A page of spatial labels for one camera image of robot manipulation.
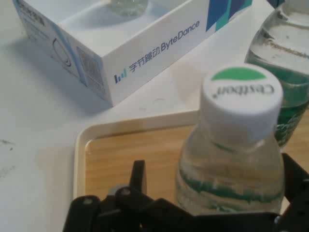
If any white tray wood-look base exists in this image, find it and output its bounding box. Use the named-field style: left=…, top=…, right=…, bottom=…
left=73, top=107, right=309, bottom=215

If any clear water bottle white cap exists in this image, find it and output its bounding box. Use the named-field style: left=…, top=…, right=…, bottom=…
left=174, top=62, right=285, bottom=216

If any white ByteDance cardboard box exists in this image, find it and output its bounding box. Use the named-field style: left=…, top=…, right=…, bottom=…
left=12, top=0, right=254, bottom=107

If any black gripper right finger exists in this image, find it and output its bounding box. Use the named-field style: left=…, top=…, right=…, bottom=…
left=274, top=152, right=309, bottom=232

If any clear water bottle green label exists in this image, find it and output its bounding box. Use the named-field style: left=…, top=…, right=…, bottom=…
left=243, top=0, right=309, bottom=148

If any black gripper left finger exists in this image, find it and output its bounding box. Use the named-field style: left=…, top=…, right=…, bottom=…
left=62, top=160, right=194, bottom=232

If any dark blue object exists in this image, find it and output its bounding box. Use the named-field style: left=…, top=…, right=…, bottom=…
left=267, top=0, right=288, bottom=8

